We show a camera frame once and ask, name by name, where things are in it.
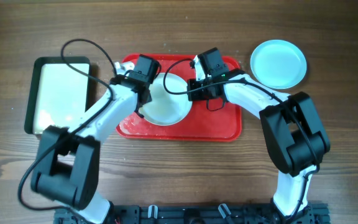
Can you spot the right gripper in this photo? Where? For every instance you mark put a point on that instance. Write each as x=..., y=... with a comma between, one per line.
x=192, y=91

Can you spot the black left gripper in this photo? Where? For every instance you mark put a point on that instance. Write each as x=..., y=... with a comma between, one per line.
x=150, y=99

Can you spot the white plate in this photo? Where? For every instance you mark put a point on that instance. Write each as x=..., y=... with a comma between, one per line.
x=165, y=109

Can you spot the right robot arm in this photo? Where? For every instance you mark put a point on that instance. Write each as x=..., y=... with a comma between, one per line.
x=295, y=138

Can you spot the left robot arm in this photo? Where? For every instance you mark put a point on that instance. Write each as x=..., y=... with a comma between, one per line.
x=66, y=168

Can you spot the red plastic tray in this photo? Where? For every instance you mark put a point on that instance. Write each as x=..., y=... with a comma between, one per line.
x=200, y=124

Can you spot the black water basin tray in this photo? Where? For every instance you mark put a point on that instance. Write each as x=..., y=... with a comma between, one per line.
x=58, y=93

